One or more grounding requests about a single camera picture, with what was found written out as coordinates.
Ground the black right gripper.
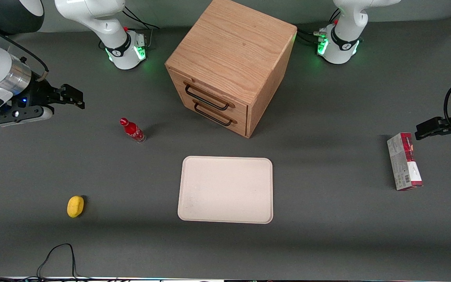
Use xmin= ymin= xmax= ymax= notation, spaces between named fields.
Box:
xmin=12 ymin=76 xmax=86 ymax=115

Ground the wooden drawer cabinet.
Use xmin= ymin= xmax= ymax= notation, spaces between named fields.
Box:
xmin=165 ymin=0 xmax=298 ymax=138

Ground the red and grey carton box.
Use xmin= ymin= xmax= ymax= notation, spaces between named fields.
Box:
xmin=387 ymin=132 xmax=424 ymax=191

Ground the red soda bottle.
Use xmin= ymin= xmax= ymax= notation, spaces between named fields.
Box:
xmin=119 ymin=117 xmax=147 ymax=144

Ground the yellow lemon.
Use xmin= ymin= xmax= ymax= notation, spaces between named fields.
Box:
xmin=67 ymin=195 xmax=85 ymax=218

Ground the beige plastic tray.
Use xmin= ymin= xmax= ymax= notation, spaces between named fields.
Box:
xmin=177 ymin=156 xmax=274 ymax=224

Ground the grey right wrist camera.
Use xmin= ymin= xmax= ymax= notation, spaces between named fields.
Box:
xmin=0 ymin=105 xmax=54 ymax=128

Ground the black cable along right arm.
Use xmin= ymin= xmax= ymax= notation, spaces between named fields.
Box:
xmin=0 ymin=16 xmax=50 ymax=83

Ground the black base cable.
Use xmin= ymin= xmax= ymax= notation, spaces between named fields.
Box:
xmin=123 ymin=6 xmax=160 ymax=49
xmin=296 ymin=9 xmax=341 ymax=46

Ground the black cable on table edge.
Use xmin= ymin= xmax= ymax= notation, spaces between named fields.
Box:
xmin=0 ymin=243 xmax=93 ymax=281

